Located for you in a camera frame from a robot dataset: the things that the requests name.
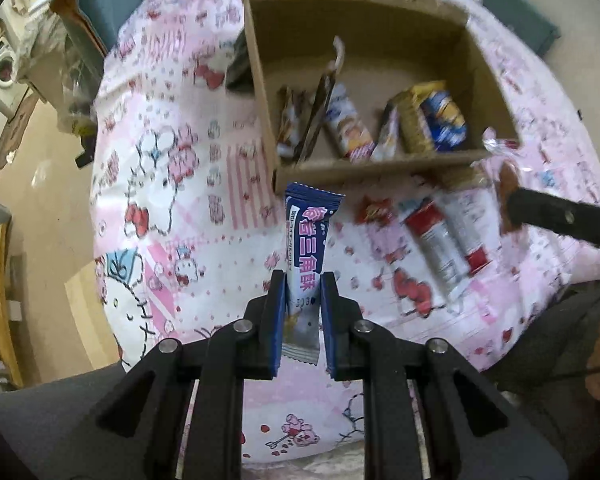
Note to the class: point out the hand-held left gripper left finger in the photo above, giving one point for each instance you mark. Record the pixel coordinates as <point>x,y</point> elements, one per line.
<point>277,330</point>

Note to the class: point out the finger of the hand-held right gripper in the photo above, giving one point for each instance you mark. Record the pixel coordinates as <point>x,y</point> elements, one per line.
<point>555,215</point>

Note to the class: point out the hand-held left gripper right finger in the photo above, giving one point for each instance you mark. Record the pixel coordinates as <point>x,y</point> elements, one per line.
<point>330,330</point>

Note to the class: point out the clear brown snack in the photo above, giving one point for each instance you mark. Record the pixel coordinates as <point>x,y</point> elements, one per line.
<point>505,180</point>

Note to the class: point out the navy white wafer packet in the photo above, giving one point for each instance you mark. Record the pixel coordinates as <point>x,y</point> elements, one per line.
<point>305,240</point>

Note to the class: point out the blue yellow triangular snack packet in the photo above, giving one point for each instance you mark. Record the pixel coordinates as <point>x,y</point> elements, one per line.
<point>445,120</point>

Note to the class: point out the small pale snack packet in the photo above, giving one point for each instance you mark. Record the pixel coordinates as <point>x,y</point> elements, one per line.
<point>386,135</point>

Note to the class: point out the white printed snack packet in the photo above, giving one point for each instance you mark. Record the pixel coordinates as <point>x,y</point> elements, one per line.
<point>347,125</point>

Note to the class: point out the brown white snack packet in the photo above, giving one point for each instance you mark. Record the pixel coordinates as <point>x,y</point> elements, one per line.
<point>287,117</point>

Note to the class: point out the dark brown snack packet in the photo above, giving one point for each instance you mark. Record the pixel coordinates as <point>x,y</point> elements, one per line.
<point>320,105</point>

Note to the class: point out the cardboard box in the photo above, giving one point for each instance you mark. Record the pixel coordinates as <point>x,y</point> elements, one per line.
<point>380,50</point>

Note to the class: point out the silver packet with red end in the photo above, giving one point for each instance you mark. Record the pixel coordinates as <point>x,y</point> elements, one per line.
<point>432,250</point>
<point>467,230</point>

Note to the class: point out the person's right leg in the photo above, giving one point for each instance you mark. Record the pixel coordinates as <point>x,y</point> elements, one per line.
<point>545,340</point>

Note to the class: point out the small red snack packet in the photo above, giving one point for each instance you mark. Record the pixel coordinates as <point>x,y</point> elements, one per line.
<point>375,210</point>

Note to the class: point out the pink cartoon printed bedsheet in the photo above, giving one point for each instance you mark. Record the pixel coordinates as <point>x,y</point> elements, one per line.
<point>180,210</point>

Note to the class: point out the yellow wooden chair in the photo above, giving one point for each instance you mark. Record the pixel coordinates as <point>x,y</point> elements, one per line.
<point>2,300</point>

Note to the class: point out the clear plastic bag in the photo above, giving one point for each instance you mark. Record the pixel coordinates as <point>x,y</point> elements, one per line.
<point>55,60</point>

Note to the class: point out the white washing machine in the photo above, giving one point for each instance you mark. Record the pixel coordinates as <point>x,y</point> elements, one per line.
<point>0,70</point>

